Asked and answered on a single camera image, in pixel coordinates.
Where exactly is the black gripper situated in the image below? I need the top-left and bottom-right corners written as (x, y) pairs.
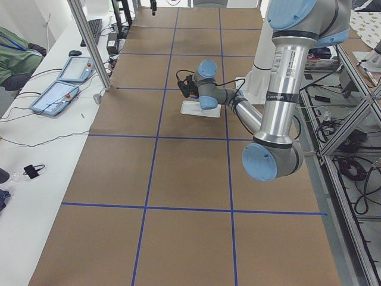
top-left (177, 74), bottom-right (199, 98)
top-left (149, 0), bottom-right (157, 15)

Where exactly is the lower teach pendant tablet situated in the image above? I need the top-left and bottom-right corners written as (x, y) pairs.
top-left (29, 80), bottom-right (79, 117)

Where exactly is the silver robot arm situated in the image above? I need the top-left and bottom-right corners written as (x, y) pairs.
top-left (177, 1), bottom-right (352, 181)

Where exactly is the small black phone device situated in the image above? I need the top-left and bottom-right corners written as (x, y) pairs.
top-left (23, 164), bottom-right (39, 179)

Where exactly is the black computer mouse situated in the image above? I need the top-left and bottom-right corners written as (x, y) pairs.
top-left (68, 50), bottom-right (82, 57)

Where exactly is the upper teach pendant tablet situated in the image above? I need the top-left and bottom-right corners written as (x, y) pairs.
top-left (57, 56), bottom-right (93, 83)

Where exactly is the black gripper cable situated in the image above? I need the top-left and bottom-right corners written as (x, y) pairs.
top-left (175, 69), bottom-right (246, 99)

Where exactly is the aluminium frame post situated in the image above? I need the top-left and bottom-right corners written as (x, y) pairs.
top-left (67, 0), bottom-right (111, 91)

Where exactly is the black computer keyboard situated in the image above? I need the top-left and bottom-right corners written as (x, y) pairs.
top-left (88, 18), bottom-right (102, 45)

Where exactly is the white towel rack base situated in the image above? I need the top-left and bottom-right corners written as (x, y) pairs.
top-left (180, 101), bottom-right (221, 118)

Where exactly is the teach pendant tablet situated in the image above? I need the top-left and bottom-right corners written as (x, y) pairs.
top-left (57, 56), bottom-right (93, 83)
top-left (29, 80), bottom-right (79, 117)

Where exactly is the black power adapter brick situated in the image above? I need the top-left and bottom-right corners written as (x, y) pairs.
top-left (107, 32), bottom-right (119, 55)

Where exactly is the seated person green jacket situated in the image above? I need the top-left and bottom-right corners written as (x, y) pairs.
top-left (1, 27), bottom-right (47, 91)

